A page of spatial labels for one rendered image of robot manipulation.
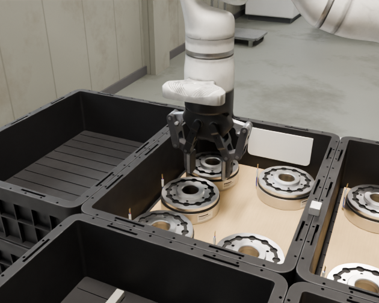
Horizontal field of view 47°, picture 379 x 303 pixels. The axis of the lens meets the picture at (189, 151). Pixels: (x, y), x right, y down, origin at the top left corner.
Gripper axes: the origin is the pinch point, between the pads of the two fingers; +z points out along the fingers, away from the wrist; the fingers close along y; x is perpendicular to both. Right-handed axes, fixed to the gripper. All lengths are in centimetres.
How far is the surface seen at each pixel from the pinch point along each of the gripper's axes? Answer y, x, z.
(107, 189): 10.6, 13.6, -1.2
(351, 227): -23.6, -5.2, 9.2
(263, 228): -10.3, 0.9, 9.0
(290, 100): 35, -272, 94
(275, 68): 66, -350, 94
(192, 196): 2.1, 2.0, 5.2
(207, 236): -2.5, 6.5, 8.9
